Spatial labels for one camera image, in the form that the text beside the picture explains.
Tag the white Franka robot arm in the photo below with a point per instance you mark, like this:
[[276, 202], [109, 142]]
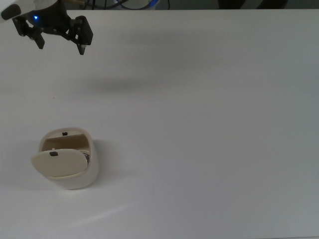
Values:
[[15, 5]]

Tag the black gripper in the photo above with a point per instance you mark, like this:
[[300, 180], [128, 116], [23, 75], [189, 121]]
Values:
[[56, 28]]

